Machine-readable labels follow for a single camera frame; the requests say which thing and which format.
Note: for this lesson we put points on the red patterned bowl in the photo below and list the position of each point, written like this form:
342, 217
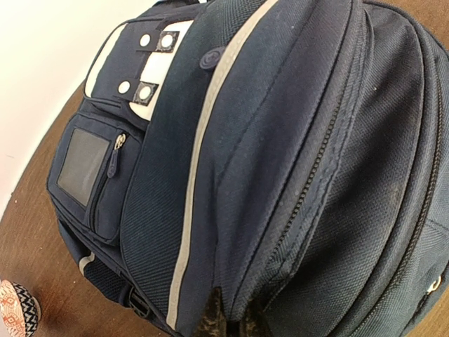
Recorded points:
20, 310

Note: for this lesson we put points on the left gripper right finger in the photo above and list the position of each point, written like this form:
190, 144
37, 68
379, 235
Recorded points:
253, 323

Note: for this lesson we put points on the navy blue backpack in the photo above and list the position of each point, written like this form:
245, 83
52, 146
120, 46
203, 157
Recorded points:
293, 153

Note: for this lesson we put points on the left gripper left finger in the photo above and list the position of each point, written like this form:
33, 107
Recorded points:
213, 322

